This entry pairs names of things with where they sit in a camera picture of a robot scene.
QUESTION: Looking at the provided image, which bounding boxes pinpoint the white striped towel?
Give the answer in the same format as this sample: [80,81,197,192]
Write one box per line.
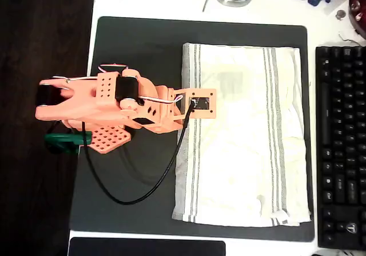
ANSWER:
[171,42,312,228]

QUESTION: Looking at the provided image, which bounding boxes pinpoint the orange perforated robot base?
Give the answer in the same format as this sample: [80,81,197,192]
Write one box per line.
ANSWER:
[65,118,133,155]

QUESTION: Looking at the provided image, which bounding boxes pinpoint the black desk mat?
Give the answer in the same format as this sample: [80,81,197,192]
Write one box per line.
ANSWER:
[69,16,315,243]

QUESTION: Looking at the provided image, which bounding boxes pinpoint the green clamp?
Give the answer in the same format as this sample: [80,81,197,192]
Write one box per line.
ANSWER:
[44,131,93,155]

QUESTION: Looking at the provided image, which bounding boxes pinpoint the black keyboard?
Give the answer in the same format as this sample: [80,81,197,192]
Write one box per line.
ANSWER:
[315,46,366,251]

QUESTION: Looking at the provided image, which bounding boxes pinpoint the white paper scrap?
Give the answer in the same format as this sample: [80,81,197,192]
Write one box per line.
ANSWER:
[339,29,361,44]

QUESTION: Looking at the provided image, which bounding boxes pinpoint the red bowl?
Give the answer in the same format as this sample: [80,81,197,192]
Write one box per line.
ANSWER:
[347,0,366,38]

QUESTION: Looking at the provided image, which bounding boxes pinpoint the orange square camera mount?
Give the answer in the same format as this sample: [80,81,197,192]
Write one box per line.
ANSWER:
[173,87,217,120]

